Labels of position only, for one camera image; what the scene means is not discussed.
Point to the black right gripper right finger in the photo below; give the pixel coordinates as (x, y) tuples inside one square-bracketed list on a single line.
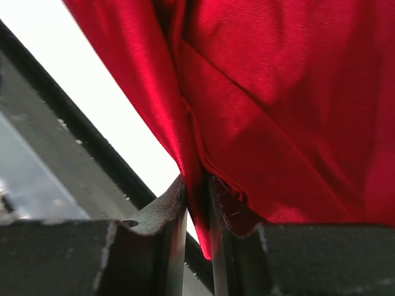
[(251, 256)]

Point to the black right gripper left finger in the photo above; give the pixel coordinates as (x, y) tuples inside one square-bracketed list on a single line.
[(143, 255)]

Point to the red cloth napkin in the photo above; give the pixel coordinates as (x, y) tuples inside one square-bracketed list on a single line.
[(289, 103)]

